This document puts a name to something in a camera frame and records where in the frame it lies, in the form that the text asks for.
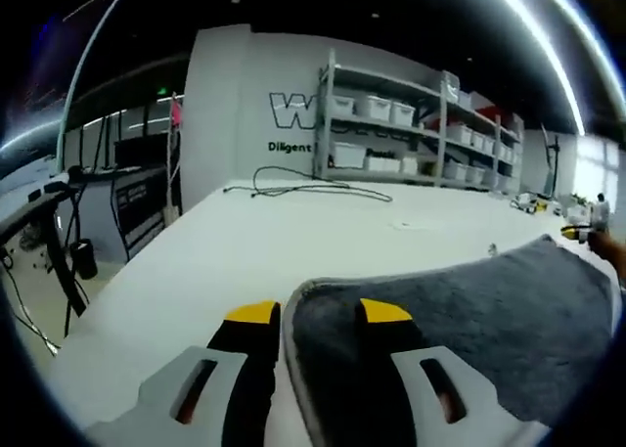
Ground white standing desk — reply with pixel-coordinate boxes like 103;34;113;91
0;170;99;321

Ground black equipment case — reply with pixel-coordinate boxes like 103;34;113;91
112;167;172;262

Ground yellow black tool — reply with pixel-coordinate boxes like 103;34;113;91
511;195;549;216

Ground grey towel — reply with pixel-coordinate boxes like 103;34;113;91
282;234;615;447

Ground grey metal shelving rack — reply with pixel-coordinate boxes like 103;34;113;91
312;49;527;192

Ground black power brick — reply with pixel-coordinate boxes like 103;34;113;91
69;238;99;281

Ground person's right hand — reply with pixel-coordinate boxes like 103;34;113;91
589;229;626;265

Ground black tripod stand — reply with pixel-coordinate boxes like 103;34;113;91
540;122;561;197

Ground long ceiling light strip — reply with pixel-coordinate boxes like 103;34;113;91
481;0;587;135
527;0;626;106

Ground white hanging cord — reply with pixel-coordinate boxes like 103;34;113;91
164;123;181;218

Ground thin grey cable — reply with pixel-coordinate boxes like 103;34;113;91
223;165;394;203

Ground rows of white storage boxes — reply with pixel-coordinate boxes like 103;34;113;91
332;92;522;184

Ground white crumpled bag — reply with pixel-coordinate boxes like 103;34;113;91
564;201;591;223

